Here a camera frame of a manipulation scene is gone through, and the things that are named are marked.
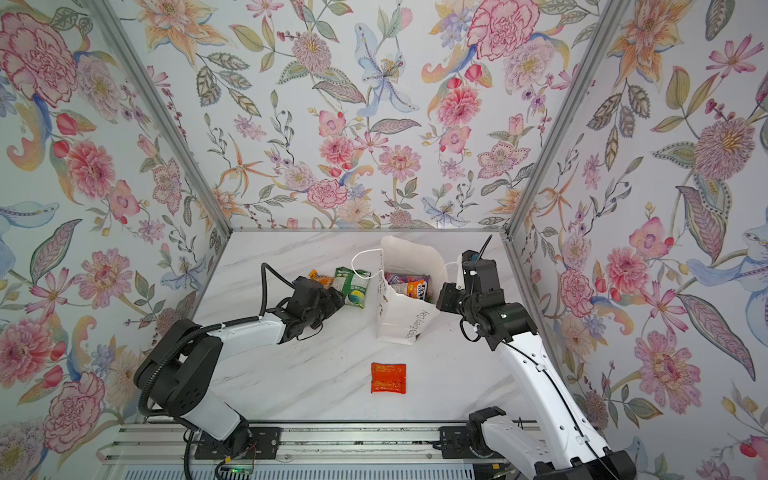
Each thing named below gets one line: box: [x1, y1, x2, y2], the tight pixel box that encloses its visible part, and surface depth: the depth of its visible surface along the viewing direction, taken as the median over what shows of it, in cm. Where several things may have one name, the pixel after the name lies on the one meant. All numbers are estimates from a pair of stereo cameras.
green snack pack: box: [332, 266, 371, 309], surface depth 103 cm
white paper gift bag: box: [377, 235, 447, 345], surface depth 82 cm
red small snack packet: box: [371, 362, 407, 395], surface depth 86 cm
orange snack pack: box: [406, 279, 425, 299], surface depth 84 cm
